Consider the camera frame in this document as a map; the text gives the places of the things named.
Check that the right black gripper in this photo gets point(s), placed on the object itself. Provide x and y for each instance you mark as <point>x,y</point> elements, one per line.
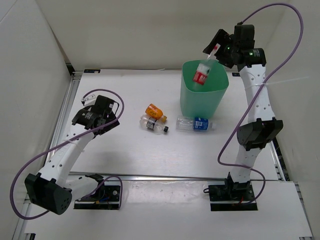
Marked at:
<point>221,36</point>

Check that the clear bottle black label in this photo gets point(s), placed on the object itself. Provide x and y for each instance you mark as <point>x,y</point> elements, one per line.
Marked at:
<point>153,125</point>

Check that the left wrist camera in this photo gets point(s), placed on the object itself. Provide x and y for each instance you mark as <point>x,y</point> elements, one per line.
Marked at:
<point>103,105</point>

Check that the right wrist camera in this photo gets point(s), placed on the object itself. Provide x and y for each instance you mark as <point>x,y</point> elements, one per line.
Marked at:
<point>244,32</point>

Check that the clear bottle red label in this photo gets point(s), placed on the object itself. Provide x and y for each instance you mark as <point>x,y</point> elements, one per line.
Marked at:
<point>203,69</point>

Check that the orange plastic bottle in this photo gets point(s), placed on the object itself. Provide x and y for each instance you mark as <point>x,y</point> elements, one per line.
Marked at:
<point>156,113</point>

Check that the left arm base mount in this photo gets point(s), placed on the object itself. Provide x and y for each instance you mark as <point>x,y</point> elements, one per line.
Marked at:
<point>108,196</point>

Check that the clear bottle blue label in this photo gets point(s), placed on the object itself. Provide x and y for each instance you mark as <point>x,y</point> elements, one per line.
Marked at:
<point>194,124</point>

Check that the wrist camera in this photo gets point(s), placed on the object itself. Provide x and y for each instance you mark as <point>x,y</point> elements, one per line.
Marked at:
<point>244,32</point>
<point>103,105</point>

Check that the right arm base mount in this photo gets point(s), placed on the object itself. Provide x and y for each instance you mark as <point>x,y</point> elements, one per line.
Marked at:
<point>227,196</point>

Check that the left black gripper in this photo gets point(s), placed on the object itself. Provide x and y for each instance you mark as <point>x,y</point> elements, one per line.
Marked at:
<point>108,127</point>

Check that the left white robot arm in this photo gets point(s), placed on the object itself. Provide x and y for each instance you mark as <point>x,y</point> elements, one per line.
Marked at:
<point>49,188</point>

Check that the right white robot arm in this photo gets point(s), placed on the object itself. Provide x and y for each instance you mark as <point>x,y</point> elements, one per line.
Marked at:
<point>262,125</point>

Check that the green plastic bin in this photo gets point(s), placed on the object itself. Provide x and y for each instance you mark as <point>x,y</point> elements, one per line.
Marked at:
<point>202,99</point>

